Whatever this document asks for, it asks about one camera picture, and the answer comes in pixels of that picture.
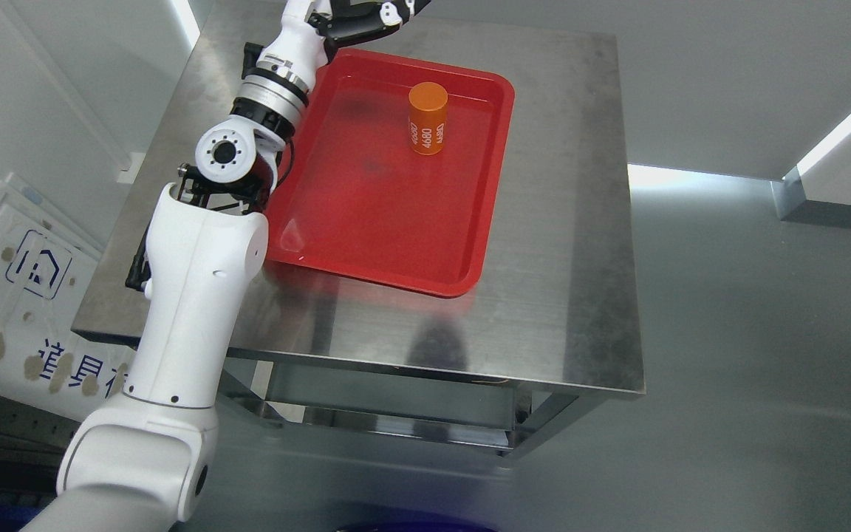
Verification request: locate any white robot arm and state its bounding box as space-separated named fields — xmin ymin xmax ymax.
xmin=26 ymin=183 xmax=269 ymax=531

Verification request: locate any white printed floor sign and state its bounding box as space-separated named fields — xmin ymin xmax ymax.
xmin=0 ymin=174 xmax=133 ymax=421

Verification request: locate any stainless steel table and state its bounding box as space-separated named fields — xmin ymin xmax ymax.
xmin=73 ymin=1 xmax=646 ymax=459

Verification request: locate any red plastic tray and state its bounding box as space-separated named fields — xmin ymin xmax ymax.
xmin=267 ymin=50 xmax=516 ymax=299

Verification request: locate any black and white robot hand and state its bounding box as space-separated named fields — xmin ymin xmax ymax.
xmin=256 ymin=1 xmax=430 ymax=81

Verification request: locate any orange cylindrical capacitor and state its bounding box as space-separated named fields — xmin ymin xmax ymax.
xmin=406 ymin=81 xmax=448 ymax=156

